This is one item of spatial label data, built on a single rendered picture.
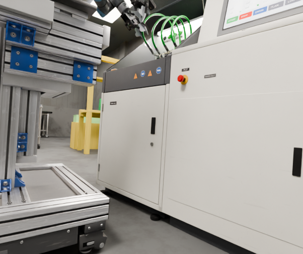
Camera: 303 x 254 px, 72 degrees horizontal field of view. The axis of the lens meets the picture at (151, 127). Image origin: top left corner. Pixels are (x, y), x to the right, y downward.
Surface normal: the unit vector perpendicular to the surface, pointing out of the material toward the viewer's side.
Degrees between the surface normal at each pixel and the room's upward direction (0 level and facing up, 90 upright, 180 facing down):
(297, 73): 90
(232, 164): 90
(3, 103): 90
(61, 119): 90
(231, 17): 76
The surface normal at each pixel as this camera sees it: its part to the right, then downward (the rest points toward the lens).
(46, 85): 0.58, 0.04
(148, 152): -0.70, -0.05
